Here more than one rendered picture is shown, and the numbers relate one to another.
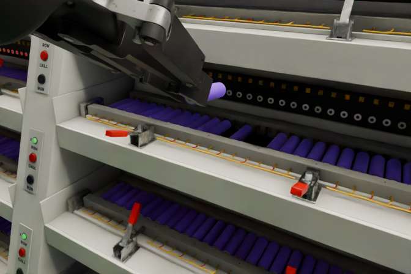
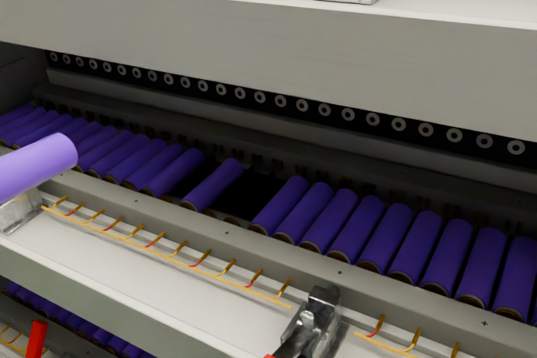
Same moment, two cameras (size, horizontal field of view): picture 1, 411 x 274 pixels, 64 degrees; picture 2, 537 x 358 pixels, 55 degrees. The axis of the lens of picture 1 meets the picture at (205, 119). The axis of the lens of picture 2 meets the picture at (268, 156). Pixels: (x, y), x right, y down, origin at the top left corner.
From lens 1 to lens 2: 0.21 m
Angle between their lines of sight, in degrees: 11
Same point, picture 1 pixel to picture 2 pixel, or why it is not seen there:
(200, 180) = (109, 308)
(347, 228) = not seen: outside the picture
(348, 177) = (403, 309)
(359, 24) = not seen: outside the picture
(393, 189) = (500, 345)
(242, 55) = (143, 42)
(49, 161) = not seen: outside the picture
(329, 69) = (327, 78)
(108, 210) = (11, 319)
